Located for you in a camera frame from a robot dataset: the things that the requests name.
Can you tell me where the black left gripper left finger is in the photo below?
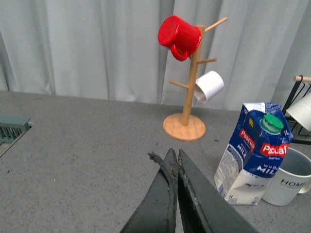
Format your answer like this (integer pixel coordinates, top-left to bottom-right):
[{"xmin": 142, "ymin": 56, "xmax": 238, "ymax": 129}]
[{"xmin": 121, "ymin": 149, "xmax": 178, "ymax": 233}]

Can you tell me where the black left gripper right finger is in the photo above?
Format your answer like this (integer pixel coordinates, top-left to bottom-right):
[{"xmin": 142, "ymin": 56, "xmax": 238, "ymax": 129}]
[{"xmin": 178, "ymin": 149, "xmax": 257, "ymax": 233}]

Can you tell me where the blue white milk carton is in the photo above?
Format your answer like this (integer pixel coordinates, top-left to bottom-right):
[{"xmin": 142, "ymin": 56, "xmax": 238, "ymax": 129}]
[{"xmin": 214, "ymin": 102, "xmax": 294, "ymax": 205}]

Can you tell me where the cream HOME mug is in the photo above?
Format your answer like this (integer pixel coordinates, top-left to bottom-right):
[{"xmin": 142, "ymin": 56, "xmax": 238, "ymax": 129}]
[{"xmin": 262, "ymin": 148, "xmax": 311, "ymax": 206}]

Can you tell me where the wooden mug tree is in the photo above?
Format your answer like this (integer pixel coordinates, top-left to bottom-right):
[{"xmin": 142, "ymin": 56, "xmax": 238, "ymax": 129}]
[{"xmin": 163, "ymin": 17, "xmax": 227, "ymax": 141}]

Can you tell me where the white mug on tree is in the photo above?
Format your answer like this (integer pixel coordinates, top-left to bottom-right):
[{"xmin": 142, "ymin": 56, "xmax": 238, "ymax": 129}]
[{"xmin": 194, "ymin": 71, "xmax": 224, "ymax": 103}]

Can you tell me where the cream ribbed hanging mug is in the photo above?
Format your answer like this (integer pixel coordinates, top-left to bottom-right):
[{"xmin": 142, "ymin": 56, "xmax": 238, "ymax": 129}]
[{"xmin": 286, "ymin": 93, "xmax": 311, "ymax": 132}]

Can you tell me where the grey green dish rack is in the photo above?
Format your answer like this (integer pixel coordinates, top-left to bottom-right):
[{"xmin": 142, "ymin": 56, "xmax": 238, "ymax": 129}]
[{"xmin": 0, "ymin": 115, "xmax": 33, "ymax": 156}]

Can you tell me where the red mug on tree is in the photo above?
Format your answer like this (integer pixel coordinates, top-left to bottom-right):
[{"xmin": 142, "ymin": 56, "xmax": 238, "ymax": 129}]
[{"xmin": 157, "ymin": 15, "xmax": 202, "ymax": 61}]

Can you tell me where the black wire mug rack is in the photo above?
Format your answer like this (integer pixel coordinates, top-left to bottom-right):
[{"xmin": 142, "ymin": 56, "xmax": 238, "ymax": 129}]
[{"xmin": 282, "ymin": 75, "xmax": 311, "ymax": 145}]

